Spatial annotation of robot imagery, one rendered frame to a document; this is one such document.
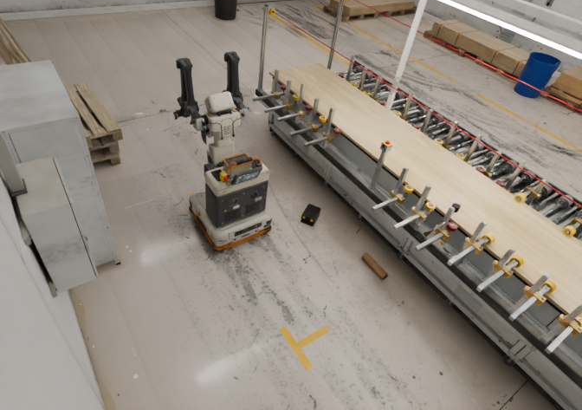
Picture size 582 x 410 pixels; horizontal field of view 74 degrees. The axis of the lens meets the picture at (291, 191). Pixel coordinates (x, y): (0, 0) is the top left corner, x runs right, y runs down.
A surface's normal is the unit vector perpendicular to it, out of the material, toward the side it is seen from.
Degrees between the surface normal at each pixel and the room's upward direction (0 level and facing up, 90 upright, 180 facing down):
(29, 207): 0
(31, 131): 90
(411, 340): 0
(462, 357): 0
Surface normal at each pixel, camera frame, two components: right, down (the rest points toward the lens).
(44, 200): 0.12, -0.74
